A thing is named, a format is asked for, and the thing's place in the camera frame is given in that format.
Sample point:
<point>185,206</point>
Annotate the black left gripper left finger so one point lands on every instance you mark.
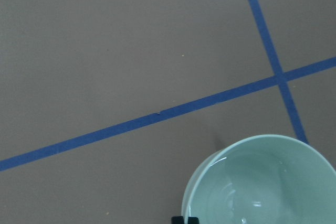
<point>177,220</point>

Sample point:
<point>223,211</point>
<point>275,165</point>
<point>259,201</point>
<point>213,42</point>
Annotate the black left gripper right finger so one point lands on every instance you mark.
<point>193,220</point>

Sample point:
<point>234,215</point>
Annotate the mint green bowl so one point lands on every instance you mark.
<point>262,179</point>

